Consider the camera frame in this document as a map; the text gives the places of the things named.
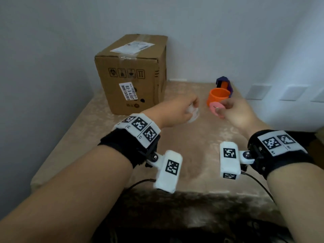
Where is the person's right hand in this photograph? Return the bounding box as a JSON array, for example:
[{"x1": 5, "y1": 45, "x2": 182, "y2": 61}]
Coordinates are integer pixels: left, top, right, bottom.
[{"x1": 216, "y1": 98, "x2": 270, "y2": 139}]

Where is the person's left hand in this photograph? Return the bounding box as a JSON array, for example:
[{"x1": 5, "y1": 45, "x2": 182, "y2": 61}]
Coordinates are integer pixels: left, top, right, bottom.
[{"x1": 145, "y1": 96, "x2": 199, "y2": 128}]

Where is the pink round disc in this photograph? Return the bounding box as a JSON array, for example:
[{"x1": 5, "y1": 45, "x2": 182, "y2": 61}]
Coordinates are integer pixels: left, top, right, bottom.
[{"x1": 209, "y1": 102, "x2": 226, "y2": 117}]

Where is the white round disc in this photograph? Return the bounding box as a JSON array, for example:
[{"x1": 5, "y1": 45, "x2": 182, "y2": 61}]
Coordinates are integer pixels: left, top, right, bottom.
[{"x1": 185, "y1": 104, "x2": 200, "y2": 123}]

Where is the person's left forearm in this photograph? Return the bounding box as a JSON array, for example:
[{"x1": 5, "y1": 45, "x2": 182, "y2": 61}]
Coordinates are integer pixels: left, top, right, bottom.
[{"x1": 0, "y1": 145, "x2": 134, "y2": 243}]

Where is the person's right forearm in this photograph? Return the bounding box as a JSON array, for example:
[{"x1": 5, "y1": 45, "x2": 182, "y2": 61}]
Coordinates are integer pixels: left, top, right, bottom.
[{"x1": 266, "y1": 162, "x2": 324, "y2": 243}]

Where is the orange plastic cup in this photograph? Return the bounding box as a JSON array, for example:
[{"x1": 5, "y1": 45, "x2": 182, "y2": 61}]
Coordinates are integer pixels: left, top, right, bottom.
[{"x1": 207, "y1": 88, "x2": 231, "y2": 107}]

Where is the purple holder with orange insert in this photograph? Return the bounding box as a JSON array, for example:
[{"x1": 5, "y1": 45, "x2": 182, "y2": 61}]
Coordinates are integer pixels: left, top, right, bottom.
[{"x1": 216, "y1": 76, "x2": 234, "y2": 95}]

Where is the brown cardboard box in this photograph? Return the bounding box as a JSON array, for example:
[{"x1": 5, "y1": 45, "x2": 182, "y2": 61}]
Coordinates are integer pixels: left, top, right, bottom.
[{"x1": 95, "y1": 34, "x2": 168, "y2": 116}]

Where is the white wrist camera with marker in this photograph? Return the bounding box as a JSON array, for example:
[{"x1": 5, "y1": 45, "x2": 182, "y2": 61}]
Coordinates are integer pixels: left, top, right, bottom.
[
  {"x1": 220, "y1": 142, "x2": 255, "y2": 180},
  {"x1": 145, "y1": 150, "x2": 183, "y2": 194}
]

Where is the white wall socket plate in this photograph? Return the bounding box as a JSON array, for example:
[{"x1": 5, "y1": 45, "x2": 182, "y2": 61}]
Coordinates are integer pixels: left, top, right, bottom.
[
  {"x1": 311, "y1": 89, "x2": 324, "y2": 103},
  {"x1": 280, "y1": 85, "x2": 309, "y2": 101}
]

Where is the black wrist strap with markers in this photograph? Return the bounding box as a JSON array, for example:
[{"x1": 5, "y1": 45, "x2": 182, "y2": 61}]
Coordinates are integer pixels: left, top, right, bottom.
[
  {"x1": 248, "y1": 129, "x2": 315, "y2": 180},
  {"x1": 98, "y1": 113, "x2": 161, "y2": 168}
]

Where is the black camera cable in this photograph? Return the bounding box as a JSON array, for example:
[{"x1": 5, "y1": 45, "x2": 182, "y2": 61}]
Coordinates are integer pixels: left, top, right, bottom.
[
  {"x1": 240, "y1": 171, "x2": 275, "y2": 203},
  {"x1": 125, "y1": 179, "x2": 156, "y2": 192}
]

